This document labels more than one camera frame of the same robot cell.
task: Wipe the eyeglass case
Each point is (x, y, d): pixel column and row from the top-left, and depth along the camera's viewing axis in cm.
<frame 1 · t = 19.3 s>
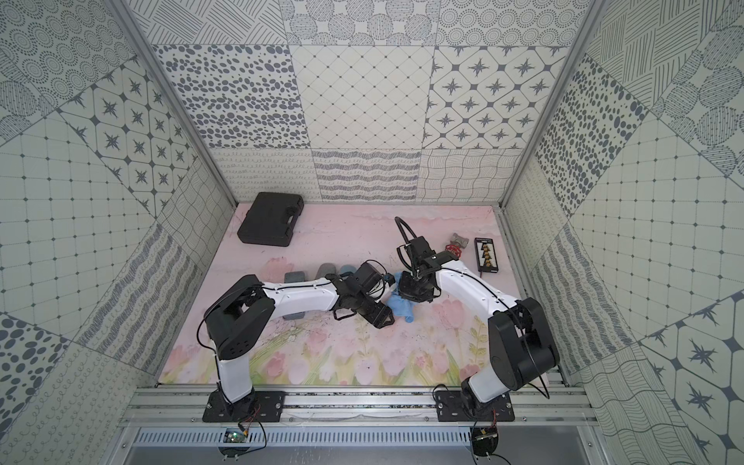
left hand: (393, 322, 85), fingers open
right hand: (403, 299, 86), fingers closed
black plastic tool case: (271, 219, 113), point 5 cm above the table
blue eyeglass case: (348, 268, 103), on the table
black box with figures: (485, 255, 106), point 2 cm above the table

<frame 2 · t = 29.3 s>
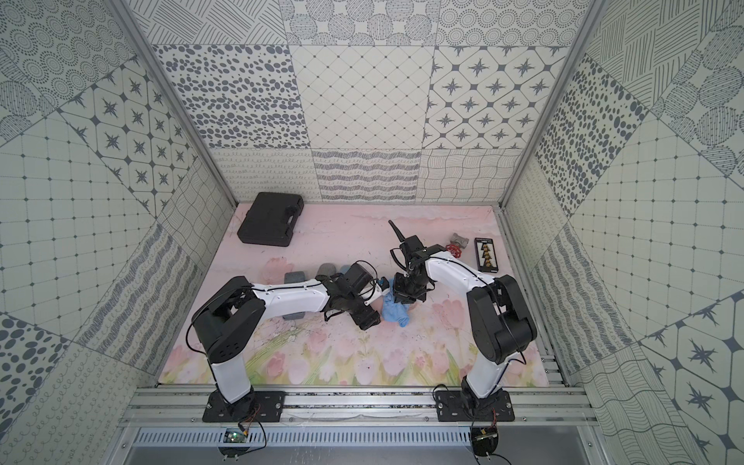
left hand: (380, 317, 87), fingers open
right hand: (398, 303, 88), fingers closed
the named things where they were.

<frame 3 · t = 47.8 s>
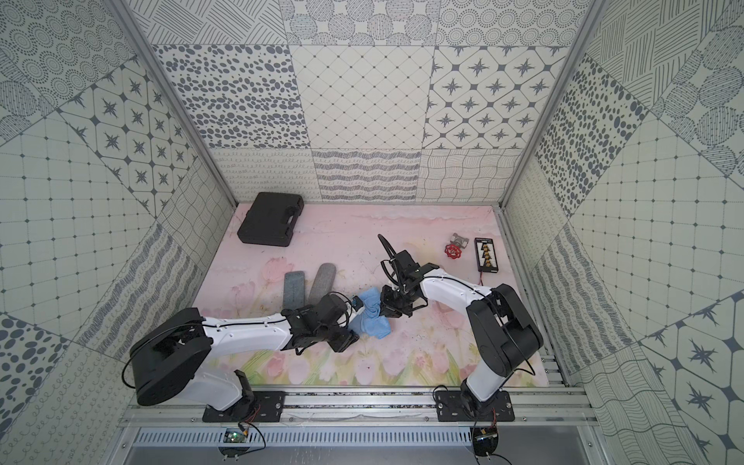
left hand: (357, 336, 84), fingers open
right hand: (382, 314, 86), fingers closed
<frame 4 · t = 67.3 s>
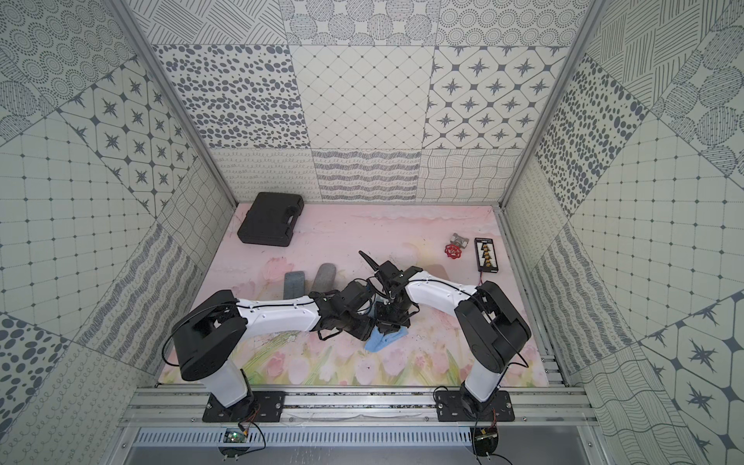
left hand: (376, 334, 84), fingers open
right hand: (379, 334, 83), fingers closed
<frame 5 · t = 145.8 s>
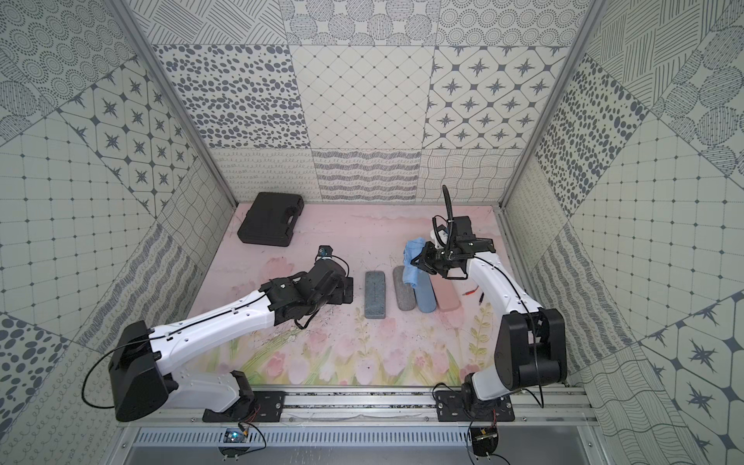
left hand: (346, 287, 78), fingers open
right hand: (412, 265, 85), fingers closed
blue eyeglass case: (424, 293, 93), point 4 cm above the table
